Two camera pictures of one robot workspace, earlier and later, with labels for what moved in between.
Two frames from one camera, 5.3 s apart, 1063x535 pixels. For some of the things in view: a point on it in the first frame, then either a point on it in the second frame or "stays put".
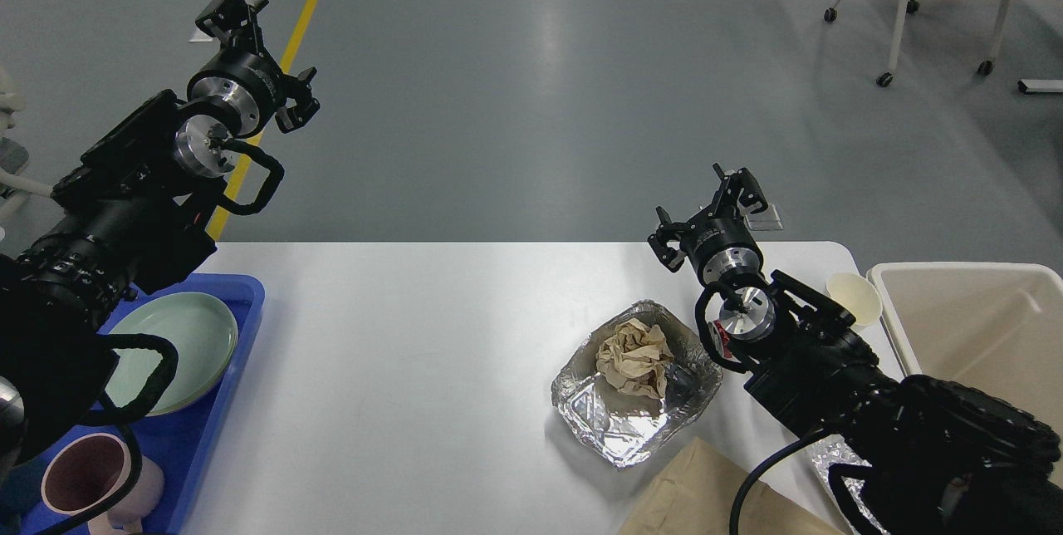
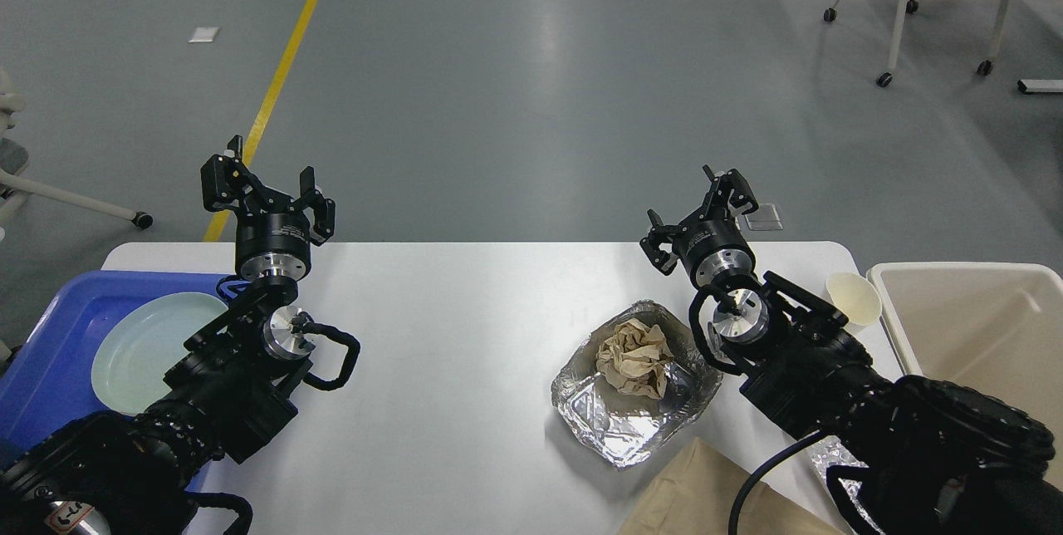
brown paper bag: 697,493 stays put
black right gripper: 720,241 stays put
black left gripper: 241,74 to 273,239
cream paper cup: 858,294 stays put
